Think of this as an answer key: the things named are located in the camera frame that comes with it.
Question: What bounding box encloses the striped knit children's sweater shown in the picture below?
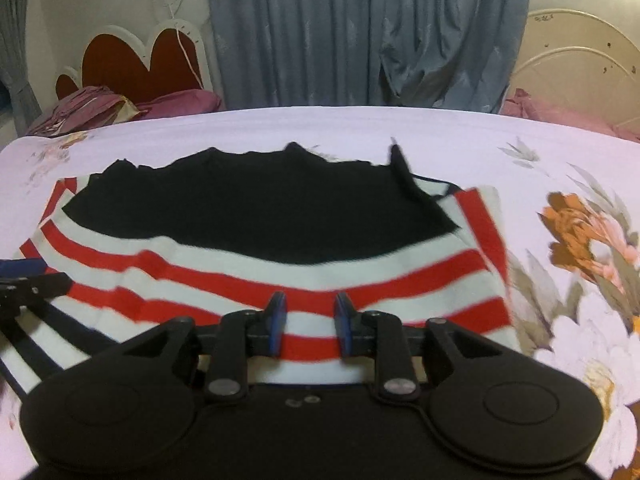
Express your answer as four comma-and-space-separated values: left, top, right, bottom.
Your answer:
1, 143, 518, 396

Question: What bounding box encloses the cream round headboard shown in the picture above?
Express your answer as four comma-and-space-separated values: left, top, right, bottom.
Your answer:
508, 9, 639, 132

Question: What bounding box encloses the blue-grey curtain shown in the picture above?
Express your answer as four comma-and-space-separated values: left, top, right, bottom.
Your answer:
208, 0, 529, 113

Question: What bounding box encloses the white hanging cable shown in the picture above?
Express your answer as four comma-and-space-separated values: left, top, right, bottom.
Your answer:
150, 0, 206, 91

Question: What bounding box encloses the red heart-shaped headboard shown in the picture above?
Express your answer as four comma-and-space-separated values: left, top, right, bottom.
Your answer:
54, 18, 213, 104

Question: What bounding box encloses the pink floral bed sheet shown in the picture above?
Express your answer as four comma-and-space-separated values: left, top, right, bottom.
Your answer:
1, 107, 639, 479

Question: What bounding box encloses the pink pillow left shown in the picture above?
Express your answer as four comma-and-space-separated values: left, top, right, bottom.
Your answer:
26, 86, 224, 138

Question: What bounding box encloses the pink pillow right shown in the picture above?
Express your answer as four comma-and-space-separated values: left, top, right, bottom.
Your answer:
500, 88, 639, 142

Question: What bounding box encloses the pink pillow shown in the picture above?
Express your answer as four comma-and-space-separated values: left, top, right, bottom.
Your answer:
500, 88, 639, 142
26, 86, 224, 138

